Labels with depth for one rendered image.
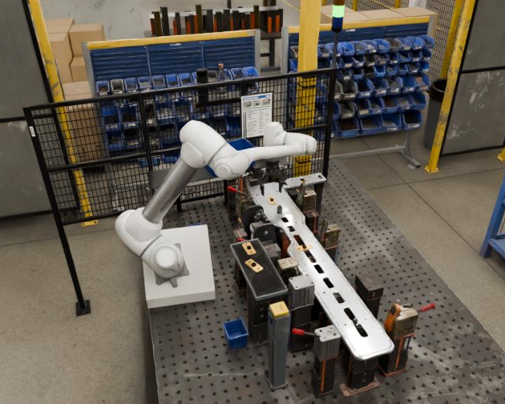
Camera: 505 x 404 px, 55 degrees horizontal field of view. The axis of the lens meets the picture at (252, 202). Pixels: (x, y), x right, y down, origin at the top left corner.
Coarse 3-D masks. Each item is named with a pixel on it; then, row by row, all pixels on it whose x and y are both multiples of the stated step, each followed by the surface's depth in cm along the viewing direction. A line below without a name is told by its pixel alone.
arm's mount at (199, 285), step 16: (176, 240) 258; (192, 240) 259; (208, 240) 261; (192, 256) 258; (208, 256) 259; (144, 272) 253; (192, 272) 256; (208, 272) 257; (160, 288) 252; (176, 288) 253; (192, 288) 254; (208, 288) 255; (160, 304) 254; (176, 304) 256
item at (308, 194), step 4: (308, 192) 282; (312, 192) 282; (304, 196) 280; (308, 196) 280; (312, 196) 281; (316, 196) 283; (304, 200) 281; (308, 200) 282; (312, 200) 283; (304, 204) 283; (308, 204) 284; (312, 204) 285; (300, 208) 287; (304, 208) 284; (308, 208) 285; (312, 208) 286; (304, 212) 286; (308, 212) 287
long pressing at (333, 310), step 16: (256, 192) 291; (272, 192) 291; (272, 208) 277; (288, 208) 277; (288, 224) 264; (304, 224) 264; (304, 240) 252; (304, 256) 241; (320, 256) 241; (304, 272) 231; (336, 272) 231; (320, 288) 222; (336, 288) 222; (352, 288) 222; (320, 304) 214; (336, 304) 214; (352, 304) 214; (336, 320) 206; (352, 320) 206; (368, 320) 206; (352, 336) 199; (368, 336) 198; (384, 336) 198; (352, 352) 191; (368, 352) 192; (384, 352) 192
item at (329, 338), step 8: (328, 328) 194; (328, 336) 191; (336, 336) 191; (320, 344) 191; (328, 344) 191; (336, 344) 193; (320, 352) 193; (328, 352) 194; (336, 352) 196; (320, 360) 195; (328, 360) 198; (320, 368) 199; (328, 368) 201; (312, 376) 209; (320, 376) 202; (328, 376) 203; (312, 384) 212; (320, 384) 205; (328, 384) 206; (320, 392) 209; (328, 392) 209; (336, 392) 211
